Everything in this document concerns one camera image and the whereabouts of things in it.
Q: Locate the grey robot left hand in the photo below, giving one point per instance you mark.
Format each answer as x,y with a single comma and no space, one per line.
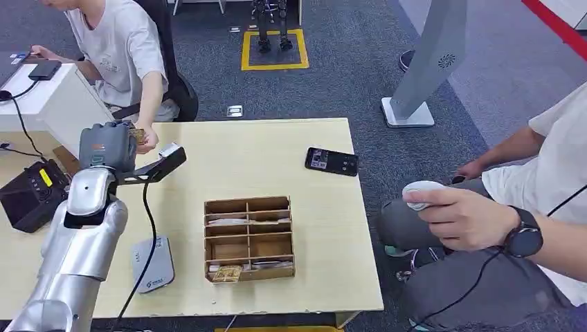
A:
107,146

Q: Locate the person's left hand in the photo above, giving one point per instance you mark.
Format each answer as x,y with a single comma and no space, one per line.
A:
149,139
468,220

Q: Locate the white handheld remote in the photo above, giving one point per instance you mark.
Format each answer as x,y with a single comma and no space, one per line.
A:
419,187

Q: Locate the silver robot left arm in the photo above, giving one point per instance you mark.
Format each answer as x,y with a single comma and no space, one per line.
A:
78,252

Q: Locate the brown cardboard piece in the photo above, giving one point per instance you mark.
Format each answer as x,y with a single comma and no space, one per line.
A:
66,160

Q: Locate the black office chair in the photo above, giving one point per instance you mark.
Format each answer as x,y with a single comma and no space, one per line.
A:
183,96

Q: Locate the black wristwatch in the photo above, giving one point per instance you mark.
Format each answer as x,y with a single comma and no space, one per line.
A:
525,238

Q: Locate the white cabinet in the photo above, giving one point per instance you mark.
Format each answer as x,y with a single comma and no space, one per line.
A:
59,110

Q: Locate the person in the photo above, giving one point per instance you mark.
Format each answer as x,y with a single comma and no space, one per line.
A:
458,284
119,50

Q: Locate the silver floor socket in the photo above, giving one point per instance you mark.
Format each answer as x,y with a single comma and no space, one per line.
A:
234,111

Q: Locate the black device with yellow label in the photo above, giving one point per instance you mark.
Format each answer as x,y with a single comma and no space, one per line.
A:
27,201

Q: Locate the black power adapter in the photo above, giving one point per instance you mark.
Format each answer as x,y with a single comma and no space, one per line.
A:
44,70

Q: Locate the pale cards in box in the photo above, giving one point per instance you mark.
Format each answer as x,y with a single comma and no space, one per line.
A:
273,264
229,221

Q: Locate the dark laptop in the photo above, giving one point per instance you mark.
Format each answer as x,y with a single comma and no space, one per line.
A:
9,64

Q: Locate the grey flat device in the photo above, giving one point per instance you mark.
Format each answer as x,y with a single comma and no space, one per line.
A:
158,270

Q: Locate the black smartphone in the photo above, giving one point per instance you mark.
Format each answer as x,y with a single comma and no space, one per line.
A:
331,161

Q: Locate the black robot legs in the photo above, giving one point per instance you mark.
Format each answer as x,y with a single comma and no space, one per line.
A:
263,27

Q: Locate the wooden compartment box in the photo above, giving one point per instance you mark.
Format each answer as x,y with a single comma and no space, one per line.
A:
250,275

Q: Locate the dark shoe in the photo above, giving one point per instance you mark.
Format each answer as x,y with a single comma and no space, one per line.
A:
406,60

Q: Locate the grey stand with white base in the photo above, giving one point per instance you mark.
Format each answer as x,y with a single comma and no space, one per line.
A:
431,50

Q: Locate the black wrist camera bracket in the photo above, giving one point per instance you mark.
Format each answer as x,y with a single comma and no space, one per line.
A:
160,162

